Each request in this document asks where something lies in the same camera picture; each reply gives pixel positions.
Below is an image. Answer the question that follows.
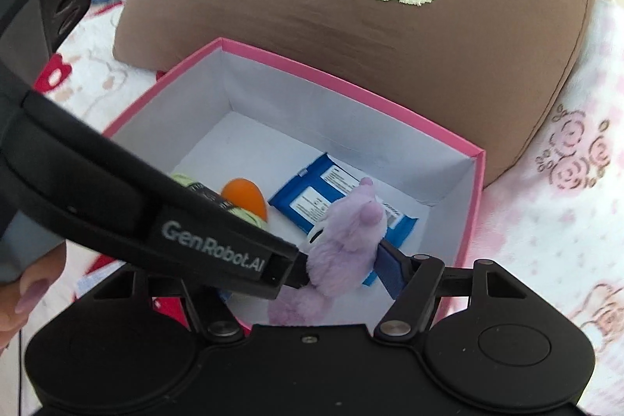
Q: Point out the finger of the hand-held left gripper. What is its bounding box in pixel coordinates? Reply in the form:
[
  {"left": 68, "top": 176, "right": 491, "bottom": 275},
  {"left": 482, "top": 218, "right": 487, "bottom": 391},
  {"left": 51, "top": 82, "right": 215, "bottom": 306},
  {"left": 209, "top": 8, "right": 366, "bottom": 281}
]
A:
[{"left": 285, "top": 250, "right": 315, "bottom": 290}]

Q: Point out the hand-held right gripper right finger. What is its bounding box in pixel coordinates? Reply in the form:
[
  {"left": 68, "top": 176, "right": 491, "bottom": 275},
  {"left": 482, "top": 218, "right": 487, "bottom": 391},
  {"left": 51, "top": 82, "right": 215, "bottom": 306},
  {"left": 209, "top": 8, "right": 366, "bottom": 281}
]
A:
[{"left": 373, "top": 239, "right": 537, "bottom": 343}]

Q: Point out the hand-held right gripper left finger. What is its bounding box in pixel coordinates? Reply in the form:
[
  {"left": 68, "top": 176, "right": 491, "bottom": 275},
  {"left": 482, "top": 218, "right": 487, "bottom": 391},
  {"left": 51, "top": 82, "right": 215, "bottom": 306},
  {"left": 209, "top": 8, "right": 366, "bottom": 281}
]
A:
[{"left": 90, "top": 265, "right": 247, "bottom": 343}]

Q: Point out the purple plush toy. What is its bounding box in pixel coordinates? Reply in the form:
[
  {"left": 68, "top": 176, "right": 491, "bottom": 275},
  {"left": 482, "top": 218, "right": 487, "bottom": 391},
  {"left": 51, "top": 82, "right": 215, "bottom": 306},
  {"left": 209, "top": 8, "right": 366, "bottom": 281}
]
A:
[{"left": 268, "top": 176, "right": 388, "bottom": 324}]

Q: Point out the green yarn ball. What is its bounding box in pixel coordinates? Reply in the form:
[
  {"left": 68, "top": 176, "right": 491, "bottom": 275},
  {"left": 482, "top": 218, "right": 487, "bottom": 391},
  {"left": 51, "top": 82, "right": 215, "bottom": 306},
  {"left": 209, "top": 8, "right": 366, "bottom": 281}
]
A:
[{"left": 170, "top": 172, "right": 271, "bottom": 232}]

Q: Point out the blue wet wipes packet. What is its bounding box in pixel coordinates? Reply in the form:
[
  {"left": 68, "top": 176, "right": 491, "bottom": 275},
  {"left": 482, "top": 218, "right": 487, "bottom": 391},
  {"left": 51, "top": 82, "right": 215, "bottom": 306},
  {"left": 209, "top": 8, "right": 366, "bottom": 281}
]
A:
[{"left": 268, "top": 153, "right": 421, "bottom": 287}]

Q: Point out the orange makeup sponge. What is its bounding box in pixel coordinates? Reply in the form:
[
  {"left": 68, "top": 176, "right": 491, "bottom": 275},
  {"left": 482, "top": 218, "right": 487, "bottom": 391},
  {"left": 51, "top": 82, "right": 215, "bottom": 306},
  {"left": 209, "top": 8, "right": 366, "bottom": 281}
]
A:
[{"left": 222, "top": 178, "right": 269, "bottom": 222}]

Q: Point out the pink cardboard box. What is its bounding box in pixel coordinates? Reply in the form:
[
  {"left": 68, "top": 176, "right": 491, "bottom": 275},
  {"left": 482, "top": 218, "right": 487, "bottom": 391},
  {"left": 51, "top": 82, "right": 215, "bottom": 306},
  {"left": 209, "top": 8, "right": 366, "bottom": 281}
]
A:
[{"left": 102, "top": 37, "right": 487, "bottom": 324}]

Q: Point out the person's left hand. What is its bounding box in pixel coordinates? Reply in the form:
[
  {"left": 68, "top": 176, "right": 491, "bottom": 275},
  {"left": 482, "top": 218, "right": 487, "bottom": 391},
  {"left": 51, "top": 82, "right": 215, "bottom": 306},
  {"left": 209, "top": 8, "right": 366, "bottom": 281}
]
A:
[{"left": 0, "top": 244, "right": 67, "bottom": 351}]

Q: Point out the pink checked cartoon pillow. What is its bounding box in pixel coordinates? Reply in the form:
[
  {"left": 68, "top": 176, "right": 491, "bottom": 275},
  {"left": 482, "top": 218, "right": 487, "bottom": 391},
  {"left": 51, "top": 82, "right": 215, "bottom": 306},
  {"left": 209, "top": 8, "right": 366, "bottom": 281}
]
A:
[{"left": 439, "top": 0, "right": 624, "bottom": 416}]

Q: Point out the brown embroidered pillow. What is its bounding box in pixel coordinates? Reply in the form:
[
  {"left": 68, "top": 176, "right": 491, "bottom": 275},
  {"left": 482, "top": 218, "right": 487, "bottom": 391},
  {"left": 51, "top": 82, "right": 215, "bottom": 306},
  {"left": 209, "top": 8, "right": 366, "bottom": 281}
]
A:
[{"left": 112, "top": 0, "right": 605, "bottom": 188}]

